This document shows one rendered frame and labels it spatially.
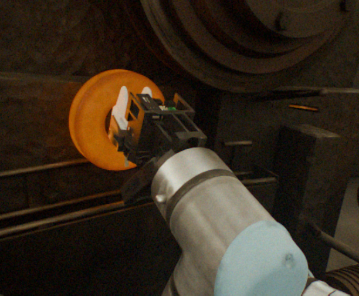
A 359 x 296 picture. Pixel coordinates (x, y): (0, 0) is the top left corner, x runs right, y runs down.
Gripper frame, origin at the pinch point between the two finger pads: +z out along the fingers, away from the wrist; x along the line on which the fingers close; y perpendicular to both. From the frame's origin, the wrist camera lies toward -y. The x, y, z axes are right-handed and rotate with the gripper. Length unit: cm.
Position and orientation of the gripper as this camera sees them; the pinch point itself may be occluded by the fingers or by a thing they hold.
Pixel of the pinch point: (122, 108)
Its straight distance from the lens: 62.2
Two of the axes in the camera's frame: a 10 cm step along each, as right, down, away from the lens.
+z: -4.4, -5.5, 7.1
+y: 2.4, -8.3, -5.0
